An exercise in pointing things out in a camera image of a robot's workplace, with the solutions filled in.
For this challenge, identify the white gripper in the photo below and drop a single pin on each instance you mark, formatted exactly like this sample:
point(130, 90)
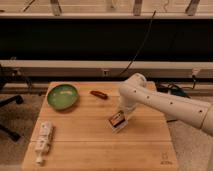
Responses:
point(127, 112)

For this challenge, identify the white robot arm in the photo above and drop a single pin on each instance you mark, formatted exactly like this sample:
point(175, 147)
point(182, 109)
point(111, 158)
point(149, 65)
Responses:
point(195, 113)

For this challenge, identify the red-brown sausage toy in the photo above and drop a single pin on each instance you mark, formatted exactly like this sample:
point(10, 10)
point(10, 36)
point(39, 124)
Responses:
point(99, 94)

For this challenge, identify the green bowl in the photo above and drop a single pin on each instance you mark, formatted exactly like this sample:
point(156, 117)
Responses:
point(62, 96)

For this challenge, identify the white plastic bottle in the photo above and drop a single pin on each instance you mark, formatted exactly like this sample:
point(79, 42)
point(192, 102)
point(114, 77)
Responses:
point(43, 141)

